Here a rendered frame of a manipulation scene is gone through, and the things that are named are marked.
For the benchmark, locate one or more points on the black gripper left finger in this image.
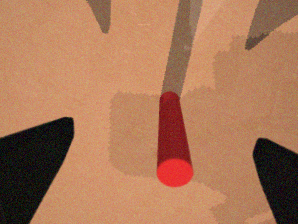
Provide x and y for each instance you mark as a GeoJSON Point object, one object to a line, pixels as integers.
{"type": "Point", "coordinates": [29, 161]}

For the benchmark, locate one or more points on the red peg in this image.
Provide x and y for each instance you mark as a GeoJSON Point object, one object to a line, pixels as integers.
{"type": "Point", "coordinates": [174, 165]}

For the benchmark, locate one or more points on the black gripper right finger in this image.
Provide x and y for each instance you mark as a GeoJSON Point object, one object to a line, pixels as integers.
{"type": "Point", "coordinates": [277, 169]}

